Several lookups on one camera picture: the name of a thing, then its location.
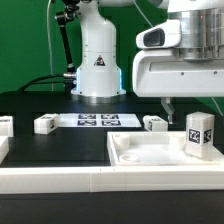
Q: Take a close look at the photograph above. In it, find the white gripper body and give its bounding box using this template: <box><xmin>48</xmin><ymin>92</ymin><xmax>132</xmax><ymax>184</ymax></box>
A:
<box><xmin>132</xmin><ymin>19</ymin><xmax>224</xmax><ymax>97</ymax></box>

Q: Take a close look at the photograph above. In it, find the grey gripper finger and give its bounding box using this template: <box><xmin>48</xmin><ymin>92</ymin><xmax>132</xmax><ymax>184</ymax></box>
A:
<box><xmin>161</xmin><ymin>97</ymin><xmax>174</xmax><ymax>124</ymax></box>

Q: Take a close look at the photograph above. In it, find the white square tabletop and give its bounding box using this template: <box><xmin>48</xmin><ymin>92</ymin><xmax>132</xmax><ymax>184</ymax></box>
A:
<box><xmin>107</xmin><ymin>131</ymin><xmax>224</xmax><ymax>166</ymax></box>

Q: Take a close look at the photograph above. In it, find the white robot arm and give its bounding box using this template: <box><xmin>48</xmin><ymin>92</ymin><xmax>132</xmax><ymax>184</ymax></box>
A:
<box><xmin>72</xmin><ymin>0</ymin><xmax>224</xmax><ymax>113</ymax></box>

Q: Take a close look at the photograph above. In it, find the white marker sheet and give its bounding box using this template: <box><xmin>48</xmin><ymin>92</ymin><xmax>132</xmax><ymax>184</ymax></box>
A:
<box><xmin>59</xmin><ymin>113</ymin><xmax>141</xmax><ymax>128</ymax></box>

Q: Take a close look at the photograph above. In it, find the grey thin cable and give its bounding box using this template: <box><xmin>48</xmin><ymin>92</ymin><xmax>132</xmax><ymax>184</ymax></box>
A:
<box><xmin>211</xmin><ymin>97</ymin><xmax>224</xmax><ymax>118</ymax></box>

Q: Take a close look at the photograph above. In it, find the black cable bundle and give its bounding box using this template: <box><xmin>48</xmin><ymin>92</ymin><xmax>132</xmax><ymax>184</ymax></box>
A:
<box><xmin>18</xmin><ymin>73</ymin><xmax>77</xmax><ymax>93</ymax></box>

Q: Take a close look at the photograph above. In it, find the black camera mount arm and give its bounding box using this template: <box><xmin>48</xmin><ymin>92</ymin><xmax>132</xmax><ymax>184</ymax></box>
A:
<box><xmin>54</xmin><ymin>0</ymin><xmax>81</xmax><ymax>81</ymax></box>

